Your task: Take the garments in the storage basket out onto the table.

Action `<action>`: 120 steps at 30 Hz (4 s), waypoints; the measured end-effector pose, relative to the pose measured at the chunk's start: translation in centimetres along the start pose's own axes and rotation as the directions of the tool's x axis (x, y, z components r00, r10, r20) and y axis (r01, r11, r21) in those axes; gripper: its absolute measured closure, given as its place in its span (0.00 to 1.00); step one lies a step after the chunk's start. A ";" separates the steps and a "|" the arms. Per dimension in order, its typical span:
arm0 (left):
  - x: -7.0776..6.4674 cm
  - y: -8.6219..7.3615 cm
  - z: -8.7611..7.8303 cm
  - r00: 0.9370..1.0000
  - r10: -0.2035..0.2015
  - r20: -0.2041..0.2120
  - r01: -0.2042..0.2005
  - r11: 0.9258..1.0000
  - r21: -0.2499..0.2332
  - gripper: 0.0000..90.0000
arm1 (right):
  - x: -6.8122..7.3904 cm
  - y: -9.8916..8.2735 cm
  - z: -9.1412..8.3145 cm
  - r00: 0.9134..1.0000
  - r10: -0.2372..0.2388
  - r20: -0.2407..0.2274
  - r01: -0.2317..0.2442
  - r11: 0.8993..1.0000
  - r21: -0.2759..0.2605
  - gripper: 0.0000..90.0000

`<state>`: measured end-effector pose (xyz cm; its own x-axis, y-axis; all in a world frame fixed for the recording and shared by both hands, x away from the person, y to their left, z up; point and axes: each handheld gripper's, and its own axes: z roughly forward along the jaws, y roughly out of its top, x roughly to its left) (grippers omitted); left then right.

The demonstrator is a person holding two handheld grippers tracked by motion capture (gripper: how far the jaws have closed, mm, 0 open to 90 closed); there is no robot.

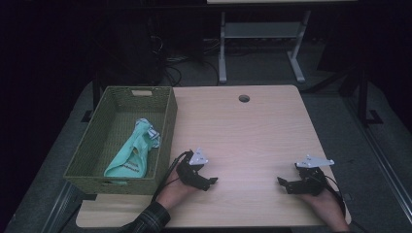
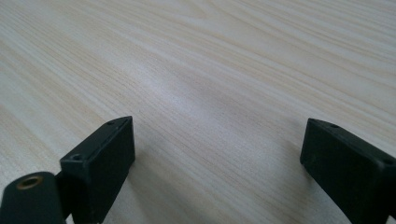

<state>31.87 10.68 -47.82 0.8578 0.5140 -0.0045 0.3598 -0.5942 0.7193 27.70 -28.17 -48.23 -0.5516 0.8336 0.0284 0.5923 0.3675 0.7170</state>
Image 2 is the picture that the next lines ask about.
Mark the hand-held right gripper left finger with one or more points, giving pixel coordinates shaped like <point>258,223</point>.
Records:
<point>99,168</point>

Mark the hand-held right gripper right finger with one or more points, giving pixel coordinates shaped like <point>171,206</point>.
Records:
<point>348,168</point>

